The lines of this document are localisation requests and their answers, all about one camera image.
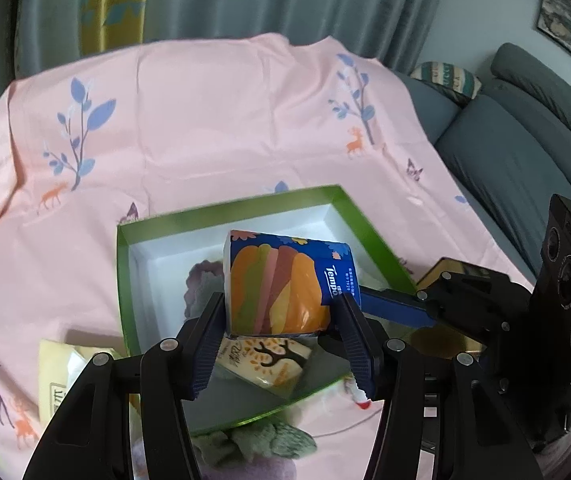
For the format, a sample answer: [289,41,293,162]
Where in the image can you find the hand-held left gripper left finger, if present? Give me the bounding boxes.
[23,292,226,480]

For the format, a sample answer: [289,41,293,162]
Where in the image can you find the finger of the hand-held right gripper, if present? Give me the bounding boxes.
[359,271,535,347]

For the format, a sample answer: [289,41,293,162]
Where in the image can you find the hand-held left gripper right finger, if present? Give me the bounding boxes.
[334,294,546,480]

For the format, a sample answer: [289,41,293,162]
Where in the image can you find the red and white scarf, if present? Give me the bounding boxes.
[349,379,372,411]

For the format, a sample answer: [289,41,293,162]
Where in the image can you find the tree print tissue packet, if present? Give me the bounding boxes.
[216,337,313,401]

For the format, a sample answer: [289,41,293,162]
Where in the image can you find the lavender knitted cloth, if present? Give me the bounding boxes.
[184,260,226,318]

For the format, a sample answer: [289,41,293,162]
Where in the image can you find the colourful blue tissue pack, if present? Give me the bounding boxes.
[223,230,363,338]

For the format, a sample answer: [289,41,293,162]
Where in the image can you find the green cardboard box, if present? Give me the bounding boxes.
[117,185,419,436]

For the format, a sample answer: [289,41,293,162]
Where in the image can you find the purple soft cloth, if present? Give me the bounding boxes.
[200,459,297,480]

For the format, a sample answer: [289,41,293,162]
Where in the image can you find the black and gold tin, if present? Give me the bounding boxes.
[409,257,489,358]

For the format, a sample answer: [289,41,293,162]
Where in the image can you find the yellow tissue pack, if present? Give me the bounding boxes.
[39,339,141,426]

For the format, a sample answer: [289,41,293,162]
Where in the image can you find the grey sofa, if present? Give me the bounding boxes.
[400,42,571,281]

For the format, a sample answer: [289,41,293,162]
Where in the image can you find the striped green cushion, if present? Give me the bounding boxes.
[410,61,482,106]

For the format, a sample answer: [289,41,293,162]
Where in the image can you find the pink deer print tablecloth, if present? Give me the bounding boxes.
[0,32,536,480]

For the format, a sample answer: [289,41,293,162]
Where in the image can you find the yellow blue patterned curtain panel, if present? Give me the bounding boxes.
[80,0,152,56]

